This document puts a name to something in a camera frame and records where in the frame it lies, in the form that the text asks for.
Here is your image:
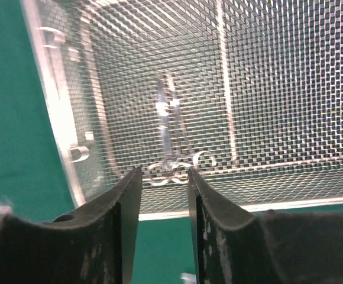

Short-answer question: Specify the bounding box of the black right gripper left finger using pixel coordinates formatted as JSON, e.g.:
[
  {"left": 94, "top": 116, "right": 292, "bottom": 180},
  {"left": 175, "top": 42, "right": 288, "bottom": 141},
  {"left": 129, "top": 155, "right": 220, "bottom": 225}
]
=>
[{"left": 0, "top": 168, "right": 143, "bottom": 283}]

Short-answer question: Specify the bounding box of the metal mesh instrument tray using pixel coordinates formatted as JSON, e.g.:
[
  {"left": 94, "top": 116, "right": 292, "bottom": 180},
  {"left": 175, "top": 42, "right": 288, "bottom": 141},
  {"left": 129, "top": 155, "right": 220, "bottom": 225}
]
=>
[{"left": 21, "top": 1, "right": 343, "bottom": 220}]

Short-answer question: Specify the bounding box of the dark green surgical drape cloth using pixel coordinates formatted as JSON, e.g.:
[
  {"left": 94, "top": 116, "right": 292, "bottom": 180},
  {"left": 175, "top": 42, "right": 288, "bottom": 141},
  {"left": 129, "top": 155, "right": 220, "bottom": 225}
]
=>
[{"left": 0, "top": 1, "right": 343, "bottom": 283}]

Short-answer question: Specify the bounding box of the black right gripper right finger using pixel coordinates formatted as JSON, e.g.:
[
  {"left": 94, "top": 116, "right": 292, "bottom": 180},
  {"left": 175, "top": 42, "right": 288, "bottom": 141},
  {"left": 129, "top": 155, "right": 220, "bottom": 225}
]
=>
[{"left": 187, "top": 169, "right": 343, "bottom": 283}]

